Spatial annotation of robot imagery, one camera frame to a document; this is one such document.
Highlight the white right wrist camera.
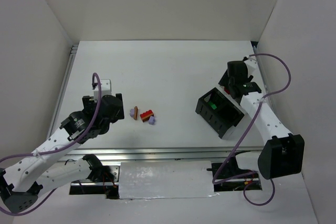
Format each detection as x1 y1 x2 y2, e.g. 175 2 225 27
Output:
243 56 258 75

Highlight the white taped cover sheet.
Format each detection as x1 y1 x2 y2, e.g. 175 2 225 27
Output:
119 161 215 199

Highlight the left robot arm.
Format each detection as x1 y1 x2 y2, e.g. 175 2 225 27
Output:
1 93 124 216

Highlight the red brown lego brick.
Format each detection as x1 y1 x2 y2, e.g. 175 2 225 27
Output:
140 110 154 122

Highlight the brown flat lego plate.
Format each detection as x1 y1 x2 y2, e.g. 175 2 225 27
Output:
133 106 138 120

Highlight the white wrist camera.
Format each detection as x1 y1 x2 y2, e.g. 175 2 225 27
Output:
93 79 112 102
243 56 258 75

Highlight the black compartment container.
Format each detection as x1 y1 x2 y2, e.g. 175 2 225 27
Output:
195 87 245 140

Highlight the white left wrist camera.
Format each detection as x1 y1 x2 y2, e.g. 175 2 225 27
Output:
93 79 112 102

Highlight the aluminium right rail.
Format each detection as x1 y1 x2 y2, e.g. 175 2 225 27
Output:
251 41 269 93

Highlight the aluminium front rail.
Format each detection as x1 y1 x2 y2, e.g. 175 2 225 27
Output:
57 147 263 162

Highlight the lavender lego brick front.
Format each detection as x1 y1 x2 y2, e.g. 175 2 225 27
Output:
149 116 156 125

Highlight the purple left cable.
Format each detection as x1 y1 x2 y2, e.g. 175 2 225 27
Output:
0 72 102 216

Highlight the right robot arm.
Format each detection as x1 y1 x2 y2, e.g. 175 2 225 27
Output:
224 60 304 179

